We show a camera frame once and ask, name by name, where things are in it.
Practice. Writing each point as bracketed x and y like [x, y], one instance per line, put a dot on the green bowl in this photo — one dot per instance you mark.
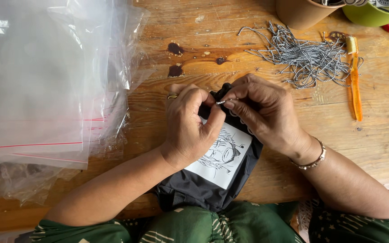
[370, 18]

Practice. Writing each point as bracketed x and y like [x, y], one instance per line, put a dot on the person's right hand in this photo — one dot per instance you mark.
[272, 114]

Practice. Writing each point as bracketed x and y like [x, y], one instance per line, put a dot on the person's left hand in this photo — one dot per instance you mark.
[184, 131]

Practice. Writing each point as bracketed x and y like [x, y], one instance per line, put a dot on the brown paper cup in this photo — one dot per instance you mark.
[302, 13]

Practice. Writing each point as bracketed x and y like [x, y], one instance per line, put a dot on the black pouch with drawn patch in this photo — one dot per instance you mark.
[194, 189]

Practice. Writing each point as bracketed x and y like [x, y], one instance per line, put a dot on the orange toothbrush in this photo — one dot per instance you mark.
[356, 87]

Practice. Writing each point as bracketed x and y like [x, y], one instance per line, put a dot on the green patterned clothing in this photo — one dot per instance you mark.
[235, 224]

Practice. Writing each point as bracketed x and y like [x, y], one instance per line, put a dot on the metal key rings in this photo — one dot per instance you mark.
[344, 2]

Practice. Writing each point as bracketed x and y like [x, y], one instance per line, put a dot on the pile of clear zip bags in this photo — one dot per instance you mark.
[39, 84]

